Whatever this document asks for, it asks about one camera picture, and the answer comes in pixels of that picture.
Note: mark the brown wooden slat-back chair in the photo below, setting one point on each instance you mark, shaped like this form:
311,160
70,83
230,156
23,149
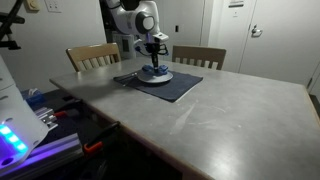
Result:
200,55

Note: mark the white round plate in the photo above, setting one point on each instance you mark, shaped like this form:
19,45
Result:
156,79

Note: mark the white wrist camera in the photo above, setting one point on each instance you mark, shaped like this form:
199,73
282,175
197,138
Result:
161,36

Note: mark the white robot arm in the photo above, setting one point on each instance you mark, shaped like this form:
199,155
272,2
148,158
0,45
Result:
133,18

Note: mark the orange and black clamp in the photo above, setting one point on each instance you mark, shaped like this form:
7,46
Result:
100,138

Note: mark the blue box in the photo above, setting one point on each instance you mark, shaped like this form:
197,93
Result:
32,97

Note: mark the dark blue placemat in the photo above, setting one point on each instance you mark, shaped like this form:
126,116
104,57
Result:
173,88

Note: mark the blue towel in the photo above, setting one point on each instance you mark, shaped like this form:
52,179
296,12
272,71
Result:
160,69

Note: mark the white control cabinet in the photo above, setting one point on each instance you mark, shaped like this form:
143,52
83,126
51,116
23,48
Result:
125,46

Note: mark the white door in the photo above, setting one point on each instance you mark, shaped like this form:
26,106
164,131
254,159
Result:
283,40

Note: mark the silver metal bracket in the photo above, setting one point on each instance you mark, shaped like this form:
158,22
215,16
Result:
46,117

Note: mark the silver metal fork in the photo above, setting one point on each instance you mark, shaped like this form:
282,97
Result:
126,76

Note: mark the black wall switch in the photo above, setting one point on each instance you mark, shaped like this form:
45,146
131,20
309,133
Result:
176,28

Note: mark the white device with blue LEDs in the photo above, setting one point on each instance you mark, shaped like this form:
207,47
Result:
16,120

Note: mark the black camera stand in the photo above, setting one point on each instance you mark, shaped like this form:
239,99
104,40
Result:
10,23

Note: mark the light wooden slat-back chair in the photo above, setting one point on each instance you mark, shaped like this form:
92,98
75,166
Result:
93,55

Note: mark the aluminium extrusion rail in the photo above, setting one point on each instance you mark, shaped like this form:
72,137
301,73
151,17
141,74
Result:
50,153

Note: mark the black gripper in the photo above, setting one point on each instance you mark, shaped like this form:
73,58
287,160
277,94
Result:
154,48

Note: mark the beige round wall dial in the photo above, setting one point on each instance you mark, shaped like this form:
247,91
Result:
32,5

